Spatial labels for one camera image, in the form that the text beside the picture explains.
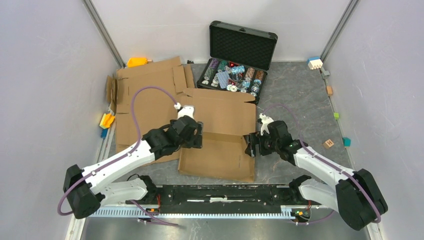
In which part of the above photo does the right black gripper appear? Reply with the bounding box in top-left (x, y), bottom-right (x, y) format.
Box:
top-left (244, 130), bottom-right (280, 157)

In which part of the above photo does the brown cardboard box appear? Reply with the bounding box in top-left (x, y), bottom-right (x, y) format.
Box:
top-left (178, 88), bottom-right (257, 183)

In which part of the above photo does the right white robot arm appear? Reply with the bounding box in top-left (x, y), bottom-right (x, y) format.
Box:
top-left (245, 119), bottom-right (389, 231)

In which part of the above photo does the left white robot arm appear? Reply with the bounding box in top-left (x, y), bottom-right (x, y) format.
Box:
top-left (57, 115), bottom-right (203, 219)

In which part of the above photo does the flat cardboard sheet stack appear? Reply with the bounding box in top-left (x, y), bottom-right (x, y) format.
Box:
top-left (106, 56), bottom-right (194, 153)

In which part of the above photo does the wooden letter cube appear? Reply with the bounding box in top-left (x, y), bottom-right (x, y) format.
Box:
top-left (322, 139), bottom-right (335, 149)

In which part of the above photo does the yellow orange toy block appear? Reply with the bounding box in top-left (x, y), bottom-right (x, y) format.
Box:
top-left (99, 113), bottom-right (115, 129)

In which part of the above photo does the small blue block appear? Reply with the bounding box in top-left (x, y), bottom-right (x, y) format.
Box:
top-left (100, 128), bottom-right (109, 139)

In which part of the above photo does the yellow plastic toy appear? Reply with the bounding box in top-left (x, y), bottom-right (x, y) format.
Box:
top-left (126, 57), bottom-right (153, 68)

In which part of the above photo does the black poker chip case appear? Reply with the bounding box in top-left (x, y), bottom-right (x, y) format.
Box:
top-left (196, 20), bottom-right (278, 105)

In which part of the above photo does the small teal block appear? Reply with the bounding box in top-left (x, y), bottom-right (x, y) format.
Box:
top-left (342, 136), bottom-right (352, 148)

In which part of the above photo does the small orange wooden block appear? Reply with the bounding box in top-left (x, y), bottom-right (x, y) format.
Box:
top-left (326, 86), bottom-right (333, 97)

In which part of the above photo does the small grey block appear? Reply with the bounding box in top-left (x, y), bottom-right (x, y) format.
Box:
top-left (320, 69), bottom-right (331, 79)

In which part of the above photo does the blue white toy block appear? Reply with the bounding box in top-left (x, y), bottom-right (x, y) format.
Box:
top-left (307, 56), bottom-right (323, 70)

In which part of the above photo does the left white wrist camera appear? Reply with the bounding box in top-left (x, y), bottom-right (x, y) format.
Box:
top-left (173, 102), bottom-right (195, 120)

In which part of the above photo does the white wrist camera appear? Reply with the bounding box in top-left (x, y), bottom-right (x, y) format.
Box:
top-left (258, 113), bottom-right (274, 136)
top-left (173, 102), bottom-right (195, 120)

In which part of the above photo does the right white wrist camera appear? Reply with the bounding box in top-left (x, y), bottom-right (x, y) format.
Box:
top-left (258, 113), bottom-right (274, 136)

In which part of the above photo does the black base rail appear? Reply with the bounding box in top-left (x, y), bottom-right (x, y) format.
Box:
top-left (137, 175), bottom-right (310, 214)

